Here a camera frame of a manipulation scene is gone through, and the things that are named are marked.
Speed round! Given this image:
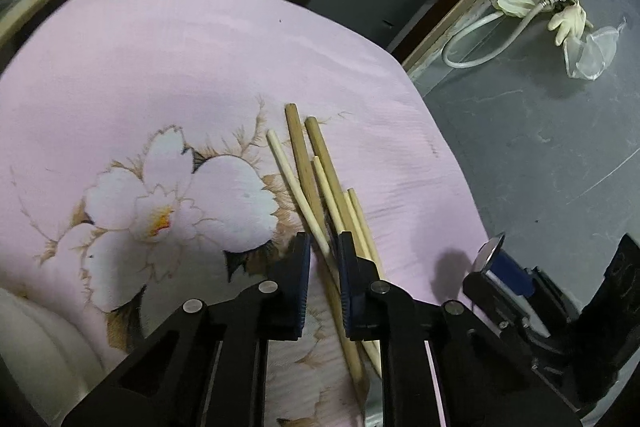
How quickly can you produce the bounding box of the white plastic utensil holder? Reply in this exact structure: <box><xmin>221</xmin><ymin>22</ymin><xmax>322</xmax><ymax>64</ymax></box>
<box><xmin>0</xmin><ymin>287</ymin><xmax>103</xmax><ymax>413</ymax></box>

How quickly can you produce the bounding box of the thick brown wooden chopstick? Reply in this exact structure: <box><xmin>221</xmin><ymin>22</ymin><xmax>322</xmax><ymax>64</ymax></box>
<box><xmin>305</xmin><ymin>117</ymin><xmax>383</xmax><ymax>378</ymax></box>
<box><xmin>285</xmin><ymin>103</ymin><xmax>370</xmax><ymax>408</ymax></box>

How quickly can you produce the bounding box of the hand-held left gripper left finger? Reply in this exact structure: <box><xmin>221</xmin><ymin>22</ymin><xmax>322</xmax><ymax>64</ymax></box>
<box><xmin>62</xmin><ymin>232</ymin><xmax>312</xmax><ymax>427</ymax></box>

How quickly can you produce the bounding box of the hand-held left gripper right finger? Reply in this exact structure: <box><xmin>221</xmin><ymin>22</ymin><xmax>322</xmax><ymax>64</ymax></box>
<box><xmin>336</xmin><ymin>231</ymin><xmax>583</xmax><ymax>427</ymax></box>

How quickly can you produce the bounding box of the clear plastic bag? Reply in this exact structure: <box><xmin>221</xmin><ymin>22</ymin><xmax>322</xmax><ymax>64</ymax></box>
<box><xmin>564</xmin><ymin>21</ymin><xmax>627</xmax><ymax>81</ymax></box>

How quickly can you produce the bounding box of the pale wooden chopstick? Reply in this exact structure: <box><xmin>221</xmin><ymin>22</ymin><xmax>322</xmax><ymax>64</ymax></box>
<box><xmin>311</xmin><ymin>158</ymin><xmax>345</xmax><ymax>239</ymax></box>
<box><xmin>345</xmin><ymin>188</ymin><xmax>384</xmax><ymax>280</ymax></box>
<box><xmin>266</xmin><ymin>129</ymin><xmax>343</xmax><ymax>298</ymax></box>

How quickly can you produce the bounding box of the white hose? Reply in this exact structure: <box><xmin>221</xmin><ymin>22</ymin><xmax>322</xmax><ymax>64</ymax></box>
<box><xmin>442</xmin><ymin>0</ymin><xmax>571</xmax><ymax>70</ymax></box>

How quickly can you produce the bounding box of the pink floral tablecloth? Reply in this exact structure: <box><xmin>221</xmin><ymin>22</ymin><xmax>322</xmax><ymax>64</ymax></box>
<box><xmin>0</xmin><ymin>0</ymin><xmax>493</xmax><ymax>427</ymax></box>

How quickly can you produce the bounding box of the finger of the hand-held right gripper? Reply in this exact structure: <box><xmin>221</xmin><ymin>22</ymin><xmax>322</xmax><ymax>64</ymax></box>
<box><xmin>462</xmin><ymin>232</ymin><xmax>536</xmax><ymax>323</ymax></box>

